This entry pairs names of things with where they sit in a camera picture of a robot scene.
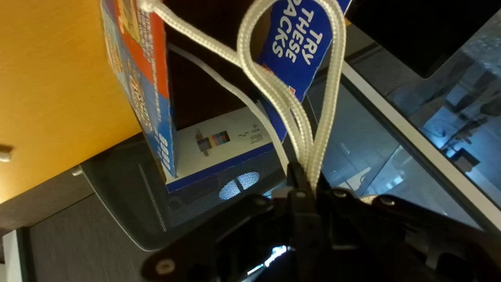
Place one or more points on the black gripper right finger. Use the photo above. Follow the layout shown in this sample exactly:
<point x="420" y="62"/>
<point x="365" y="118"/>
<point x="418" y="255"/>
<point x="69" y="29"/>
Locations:
<point x="393" y="241"/>

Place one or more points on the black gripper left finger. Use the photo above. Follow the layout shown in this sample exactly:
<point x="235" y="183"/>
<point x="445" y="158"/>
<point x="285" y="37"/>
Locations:
<point x="229" y="244"/>

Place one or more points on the blue cardboard snack box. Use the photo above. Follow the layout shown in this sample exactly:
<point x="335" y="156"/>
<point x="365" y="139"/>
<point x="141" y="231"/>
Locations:
<point x="291" y="51"/>

